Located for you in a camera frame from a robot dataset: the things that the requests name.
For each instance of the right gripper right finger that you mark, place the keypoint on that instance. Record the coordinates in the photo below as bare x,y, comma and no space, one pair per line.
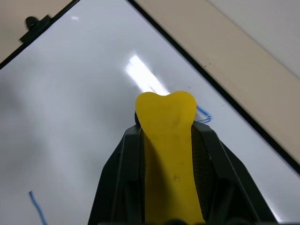
225,178

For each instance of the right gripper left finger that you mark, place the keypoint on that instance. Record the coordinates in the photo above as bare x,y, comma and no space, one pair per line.
122,178

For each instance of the yellow whiteboard eraser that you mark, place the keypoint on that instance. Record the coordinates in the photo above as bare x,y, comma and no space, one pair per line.
166,122

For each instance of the black framed whiteboard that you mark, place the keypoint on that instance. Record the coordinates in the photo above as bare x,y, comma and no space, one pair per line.
70,105

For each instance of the black whiteboard hanger tab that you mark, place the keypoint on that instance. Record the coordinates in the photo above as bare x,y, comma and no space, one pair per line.
37,28

